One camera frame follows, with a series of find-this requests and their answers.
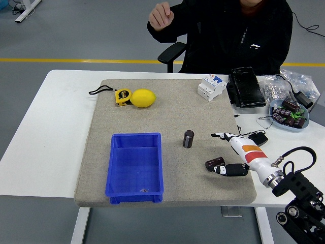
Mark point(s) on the person's right hand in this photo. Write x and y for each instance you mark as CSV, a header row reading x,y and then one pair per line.
x,y
160,16

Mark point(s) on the robot right hand white shell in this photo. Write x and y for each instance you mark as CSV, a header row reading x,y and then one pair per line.
x,y
254,155

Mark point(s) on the dark brown cylindrical battery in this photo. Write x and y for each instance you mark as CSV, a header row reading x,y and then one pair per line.
x,y
214,161

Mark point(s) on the dark cylindrical battery grey stripe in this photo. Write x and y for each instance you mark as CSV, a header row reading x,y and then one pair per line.
x,y
188,139

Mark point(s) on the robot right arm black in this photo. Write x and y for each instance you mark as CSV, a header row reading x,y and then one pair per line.
x,y
302,188

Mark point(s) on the person's right forearm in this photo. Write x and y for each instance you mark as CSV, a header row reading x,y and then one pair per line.
x,y
172,33

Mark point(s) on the blue plastic box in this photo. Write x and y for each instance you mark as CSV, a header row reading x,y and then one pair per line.
x,y
137,165

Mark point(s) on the small black flat device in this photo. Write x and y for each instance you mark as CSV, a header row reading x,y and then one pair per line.
x,y
259,138

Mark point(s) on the light blue bowl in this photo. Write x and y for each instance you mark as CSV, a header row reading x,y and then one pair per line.
x,y
276,125

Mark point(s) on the black office chair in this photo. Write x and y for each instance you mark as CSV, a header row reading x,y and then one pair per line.
x,y
171,53

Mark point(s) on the dark brown capacitor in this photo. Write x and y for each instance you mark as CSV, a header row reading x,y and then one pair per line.
x,y
289,121
291,105
283,111
279,118
300,123

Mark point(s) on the green plastic connectors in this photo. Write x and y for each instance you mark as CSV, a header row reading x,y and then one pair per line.
x,y
297,115

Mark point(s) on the black wrapped case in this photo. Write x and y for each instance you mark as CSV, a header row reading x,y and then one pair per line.
x,y
245,87

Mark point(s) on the grey metal probe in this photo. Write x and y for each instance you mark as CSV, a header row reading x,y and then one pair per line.
x,y
292,96

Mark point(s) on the clear plastic bag of parts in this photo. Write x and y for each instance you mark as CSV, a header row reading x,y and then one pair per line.
x,y
275,87

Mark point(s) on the white table leg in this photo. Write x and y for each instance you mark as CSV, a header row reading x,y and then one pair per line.
x,y
264,226
80,226

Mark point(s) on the person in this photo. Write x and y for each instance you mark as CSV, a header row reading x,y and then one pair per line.
x,y
233,35

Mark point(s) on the yellow lemon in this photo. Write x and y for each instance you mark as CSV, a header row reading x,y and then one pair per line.
x,y
143,98

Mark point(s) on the grey-brown mat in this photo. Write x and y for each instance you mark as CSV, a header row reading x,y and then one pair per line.
x,y
177,114

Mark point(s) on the small brown scrap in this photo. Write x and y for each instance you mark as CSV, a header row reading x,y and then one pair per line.
x,y
144,189

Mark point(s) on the white background desk leg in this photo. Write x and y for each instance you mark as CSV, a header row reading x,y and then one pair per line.
x,y
26,11

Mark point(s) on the blue background object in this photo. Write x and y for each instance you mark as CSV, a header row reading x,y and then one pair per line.
x,y
3,3

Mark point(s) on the grey bracket under table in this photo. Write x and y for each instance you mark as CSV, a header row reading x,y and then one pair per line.
x,y
231,211

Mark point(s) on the white circuit breaker blue switch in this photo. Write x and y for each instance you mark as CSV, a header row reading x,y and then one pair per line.
x,y
210,87

